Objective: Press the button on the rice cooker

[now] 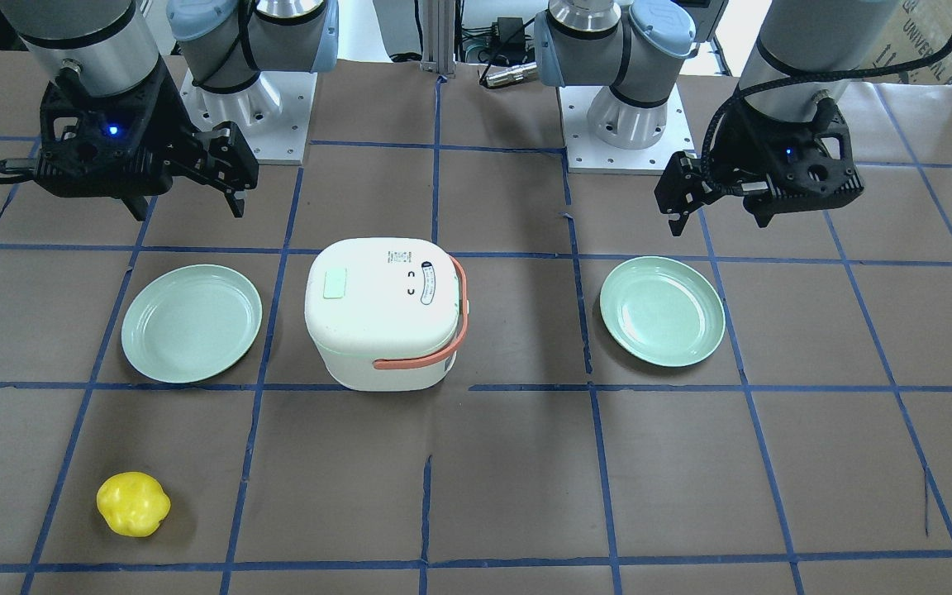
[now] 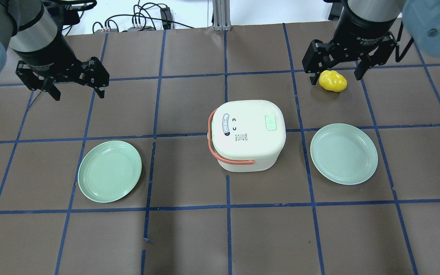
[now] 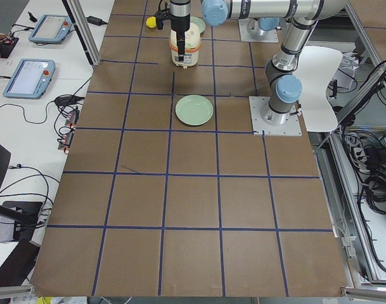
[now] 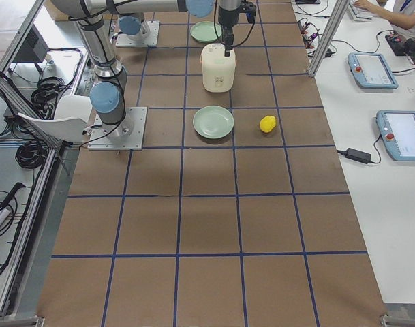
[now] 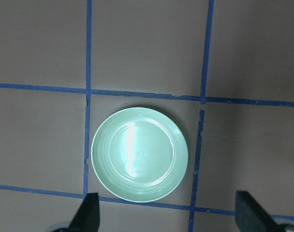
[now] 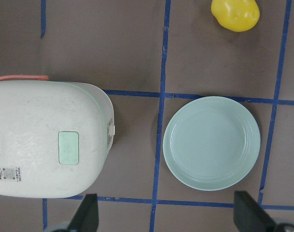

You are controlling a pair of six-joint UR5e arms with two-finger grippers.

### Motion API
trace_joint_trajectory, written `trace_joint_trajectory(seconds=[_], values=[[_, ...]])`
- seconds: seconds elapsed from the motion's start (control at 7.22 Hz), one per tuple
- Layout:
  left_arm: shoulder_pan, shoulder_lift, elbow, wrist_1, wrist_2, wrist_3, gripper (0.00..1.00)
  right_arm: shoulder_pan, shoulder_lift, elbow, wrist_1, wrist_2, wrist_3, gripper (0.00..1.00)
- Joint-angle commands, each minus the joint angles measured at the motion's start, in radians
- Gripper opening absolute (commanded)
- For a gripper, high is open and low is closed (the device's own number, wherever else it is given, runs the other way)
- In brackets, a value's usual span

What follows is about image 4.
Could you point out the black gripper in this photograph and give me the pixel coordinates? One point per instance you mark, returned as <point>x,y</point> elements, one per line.
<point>227,19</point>

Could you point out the white rice cooker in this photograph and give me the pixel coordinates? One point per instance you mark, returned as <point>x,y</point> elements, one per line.
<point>217,69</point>

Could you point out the person forearm white shirt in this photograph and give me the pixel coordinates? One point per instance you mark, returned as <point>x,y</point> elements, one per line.
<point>398,19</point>

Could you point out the person hand at keyboard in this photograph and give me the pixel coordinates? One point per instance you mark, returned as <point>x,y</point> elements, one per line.
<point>364,5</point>

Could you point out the far green plate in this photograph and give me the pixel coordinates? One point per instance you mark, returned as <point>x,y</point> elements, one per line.
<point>206,31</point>

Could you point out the green plate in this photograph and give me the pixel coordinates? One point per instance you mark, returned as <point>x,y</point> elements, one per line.
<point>206,31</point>
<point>213,122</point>

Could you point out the near green plate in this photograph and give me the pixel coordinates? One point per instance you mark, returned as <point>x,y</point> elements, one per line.
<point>213,122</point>

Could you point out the yellow lemon toy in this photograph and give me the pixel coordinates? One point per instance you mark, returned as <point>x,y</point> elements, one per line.
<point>267,124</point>

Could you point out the far blue teach pendant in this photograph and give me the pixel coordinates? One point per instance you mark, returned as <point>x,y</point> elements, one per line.
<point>371,71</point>

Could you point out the blue teach pendant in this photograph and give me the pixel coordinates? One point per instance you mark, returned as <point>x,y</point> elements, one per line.
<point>397,129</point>
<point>371,71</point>

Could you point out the white plastic chair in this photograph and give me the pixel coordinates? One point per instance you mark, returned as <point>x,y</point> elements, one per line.
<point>70,119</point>

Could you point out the black power adapter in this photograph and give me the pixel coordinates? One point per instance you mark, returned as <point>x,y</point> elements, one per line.
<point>357,155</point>

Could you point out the brown paper table mat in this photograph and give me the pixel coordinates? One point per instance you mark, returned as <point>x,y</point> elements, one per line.
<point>251,229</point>

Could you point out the black monitor on floor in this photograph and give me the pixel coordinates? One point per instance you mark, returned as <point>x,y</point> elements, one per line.
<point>33,49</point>

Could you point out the near blue teach pendant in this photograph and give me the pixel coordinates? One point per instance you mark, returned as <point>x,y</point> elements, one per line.
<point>397,129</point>

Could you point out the aluminium frame post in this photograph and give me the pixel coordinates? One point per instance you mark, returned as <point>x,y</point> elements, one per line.
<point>327,36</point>

